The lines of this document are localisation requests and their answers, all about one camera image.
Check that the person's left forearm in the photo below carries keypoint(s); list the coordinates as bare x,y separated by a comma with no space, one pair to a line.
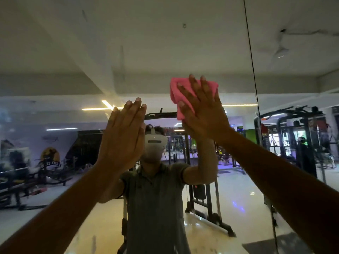
47,214

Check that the large wall mirror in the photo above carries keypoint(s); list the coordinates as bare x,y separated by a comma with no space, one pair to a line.
159,44

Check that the person's right forearm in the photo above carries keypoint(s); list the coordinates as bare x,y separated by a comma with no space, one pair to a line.
286,187

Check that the person's left hand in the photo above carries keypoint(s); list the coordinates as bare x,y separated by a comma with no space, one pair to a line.
123,140

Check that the pink cloth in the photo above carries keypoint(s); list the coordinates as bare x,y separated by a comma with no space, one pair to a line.
176,93

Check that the person's right hand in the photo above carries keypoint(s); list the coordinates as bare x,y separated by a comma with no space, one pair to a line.
209,116

